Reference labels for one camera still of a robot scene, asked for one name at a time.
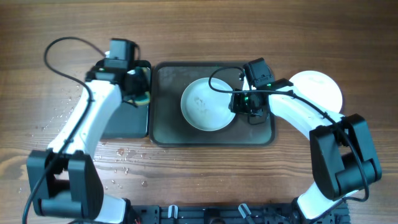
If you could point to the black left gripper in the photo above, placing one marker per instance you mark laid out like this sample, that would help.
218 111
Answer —
137 86

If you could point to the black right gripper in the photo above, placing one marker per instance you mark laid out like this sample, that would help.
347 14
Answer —
241 104

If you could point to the green yellow sponge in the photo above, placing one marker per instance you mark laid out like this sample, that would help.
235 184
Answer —
144 99

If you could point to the white plate top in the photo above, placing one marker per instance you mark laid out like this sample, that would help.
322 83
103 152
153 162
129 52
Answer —
320 88

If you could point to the white plate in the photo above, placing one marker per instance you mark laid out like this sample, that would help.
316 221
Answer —
320 88
204 104

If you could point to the white plate bottom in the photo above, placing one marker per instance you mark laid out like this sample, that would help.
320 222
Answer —
204 104

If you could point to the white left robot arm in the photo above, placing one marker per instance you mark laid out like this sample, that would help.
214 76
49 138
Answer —
63 179

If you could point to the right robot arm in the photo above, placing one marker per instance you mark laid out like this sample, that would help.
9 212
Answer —
343 155

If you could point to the small black tray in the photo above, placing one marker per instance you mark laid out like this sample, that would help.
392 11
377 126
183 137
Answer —
129 120

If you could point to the large dark tray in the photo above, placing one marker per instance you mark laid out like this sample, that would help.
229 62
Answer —
168 127

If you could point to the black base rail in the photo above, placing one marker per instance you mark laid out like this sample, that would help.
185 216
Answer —
278 213

